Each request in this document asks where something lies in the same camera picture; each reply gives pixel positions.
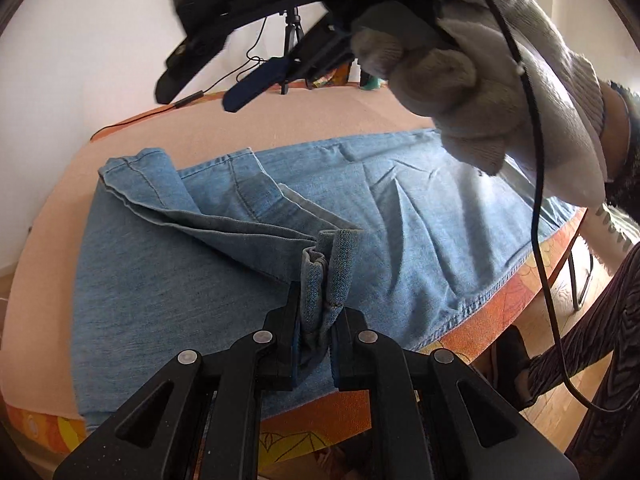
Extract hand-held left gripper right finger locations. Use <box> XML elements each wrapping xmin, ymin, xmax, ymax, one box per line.
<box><xmin>332</xmin><ymin>305</ymin><xmax>581</xmax><ymax>480</ymax></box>

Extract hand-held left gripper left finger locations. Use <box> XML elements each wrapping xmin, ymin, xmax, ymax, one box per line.
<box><xmin>52</xmin><ymin>280</ymin><xmax>303</xmax><ymax>480</ymax></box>

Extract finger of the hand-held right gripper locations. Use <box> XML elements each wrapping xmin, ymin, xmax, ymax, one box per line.
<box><xmin>222</xmin><ymin>12</ymin><xmax>357</xmax><ymax>113</ymax></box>
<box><xmin>155</xmin><ymin>30</ymin><xmax>236</xmax><ymax>104</ymax></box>

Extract light blue denim pants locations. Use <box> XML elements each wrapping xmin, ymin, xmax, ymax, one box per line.
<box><xmin>70</xmin><ymin>130</ymin><xmax>588</xmax><ymax>436</ymax></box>

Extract person's right forearm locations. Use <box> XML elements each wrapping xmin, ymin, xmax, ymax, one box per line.
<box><xmin>597</xmin><ymin>79</ymin><xmax>640</xmax><ymax>221</ymax></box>

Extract person's right hand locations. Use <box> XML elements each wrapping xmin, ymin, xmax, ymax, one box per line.
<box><xmin>350</xmin><ymin>0</ymin><xmax>608</xmax><ymax>206</ymax></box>

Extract orange floral tablecloth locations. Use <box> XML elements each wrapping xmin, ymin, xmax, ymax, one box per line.
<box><xmin>0</xmin><ymin>67</ymin><xmax>591</xmax><ymax>466</ymax></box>

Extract black tripod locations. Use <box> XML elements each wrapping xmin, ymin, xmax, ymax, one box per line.
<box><xmin>280</xmin><ymin>6</ymin><xmax>306</xmax><ymax>96</ymax></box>

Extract black sandal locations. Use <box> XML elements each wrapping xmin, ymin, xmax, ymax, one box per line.
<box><xmin>487</xmin><ymin>325</ymin><xmax>546</xmax><ymax>408</ymax></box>

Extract person's zebra striped trousers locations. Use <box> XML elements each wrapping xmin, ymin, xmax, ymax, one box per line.
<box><xmin>520</xmin><ymin>242</ymin><xmax>640</xmax><ymax>466</ymax></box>

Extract black ring light cable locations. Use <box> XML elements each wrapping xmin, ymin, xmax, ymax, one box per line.
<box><xmin>90</xmin><ymin>17</ymin><xmax>283</xmax><ymax>138</ymax></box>

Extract black metal chair frame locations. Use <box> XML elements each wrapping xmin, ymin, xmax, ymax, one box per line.
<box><xmin>567</xmin><ymin>237</ymin><xmax>596</xmax><ymax>313</ymax></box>

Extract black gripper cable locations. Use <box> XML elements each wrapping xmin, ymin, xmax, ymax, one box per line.
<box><xmin>457</xmin><ymin>0</ymin><xmax>640</xmax><ymax>413</ymax></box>

